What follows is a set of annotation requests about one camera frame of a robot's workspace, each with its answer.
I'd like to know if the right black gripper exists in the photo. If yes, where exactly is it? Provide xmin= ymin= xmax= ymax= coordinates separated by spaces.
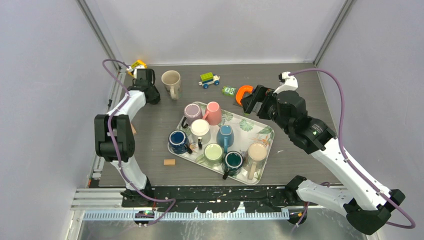
xmin=240 ymin=84 xmax=292 ymax=135

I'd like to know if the sea pattern beige mug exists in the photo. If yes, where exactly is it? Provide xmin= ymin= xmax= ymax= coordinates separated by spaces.
xmin=161 ymin=70 xmax=182 ymax=100

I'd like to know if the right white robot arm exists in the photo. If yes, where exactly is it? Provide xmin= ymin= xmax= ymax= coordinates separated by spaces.
xmin=241 ymin=85 xmax=405 ymax=235

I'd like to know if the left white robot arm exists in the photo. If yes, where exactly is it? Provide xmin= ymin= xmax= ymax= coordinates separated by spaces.
xmin=94 ymin=68 xmax=161 ymax=207

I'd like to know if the pink mug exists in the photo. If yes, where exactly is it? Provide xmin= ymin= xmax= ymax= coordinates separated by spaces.
xmin=202 ymin=101 xmax=222 ymax=126

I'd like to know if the light blue mug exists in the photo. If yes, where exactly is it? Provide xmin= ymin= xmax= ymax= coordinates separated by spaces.
xmin=216 ymin=125 xmax=235 ymax=154

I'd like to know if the white mug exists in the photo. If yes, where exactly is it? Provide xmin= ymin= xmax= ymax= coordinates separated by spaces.
xmin=190 ymin=119 xmax=211 ymax=146

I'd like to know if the lilac mug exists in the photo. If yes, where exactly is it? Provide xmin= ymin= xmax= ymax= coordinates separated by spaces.
xmin=181 ymin=103 xmax=203 ymax=129

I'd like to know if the tall beige mug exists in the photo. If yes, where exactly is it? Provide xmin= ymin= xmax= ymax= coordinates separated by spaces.
xmin=243 ymin=143 xmax=268 ymax=180

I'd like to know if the teal mug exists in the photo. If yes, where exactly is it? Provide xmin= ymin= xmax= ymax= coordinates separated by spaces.
xmin=222 ymin=151 xmax=244 ymax=180

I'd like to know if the light green mug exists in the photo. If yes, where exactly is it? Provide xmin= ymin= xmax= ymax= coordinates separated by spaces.
xmin=197 ymin=143 xmax=224 ymax=168

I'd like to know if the dark blue mug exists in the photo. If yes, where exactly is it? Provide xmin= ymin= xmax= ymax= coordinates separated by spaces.
xmin=168 ymin=130 xmax=193 ymax=155

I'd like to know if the orange arch brick assembly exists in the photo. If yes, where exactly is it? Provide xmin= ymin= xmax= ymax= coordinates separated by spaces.
xmin=233 ymin=85 xmax=254 ymax=107

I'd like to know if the yellow toy block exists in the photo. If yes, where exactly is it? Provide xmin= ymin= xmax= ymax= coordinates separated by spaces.
xmin=126 ymin=59 xmax=148 ymax=78

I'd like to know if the green owl brick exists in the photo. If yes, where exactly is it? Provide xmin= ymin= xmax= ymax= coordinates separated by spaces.
xmin=221 ymin=85 xmax=237 ymax=97

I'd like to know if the leaf patterned metal tray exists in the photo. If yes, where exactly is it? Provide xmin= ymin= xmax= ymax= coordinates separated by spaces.
xmin=167 ymin=109 xmax=275 ymax=185

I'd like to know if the toy brick car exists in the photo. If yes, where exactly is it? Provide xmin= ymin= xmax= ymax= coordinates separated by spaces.
xmin=198 ymin=72 xmax=220 ymax=89

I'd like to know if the wooden block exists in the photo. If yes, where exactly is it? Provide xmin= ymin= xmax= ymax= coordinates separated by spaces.
xmin=163 ymin=159 xmax=176 ymax=166
xmin=130 ymin=123 xmax=137 ymax=135

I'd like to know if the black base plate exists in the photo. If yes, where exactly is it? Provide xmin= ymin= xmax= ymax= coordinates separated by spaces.
xmin=121 ymin=185 xmax=306 ymax=213

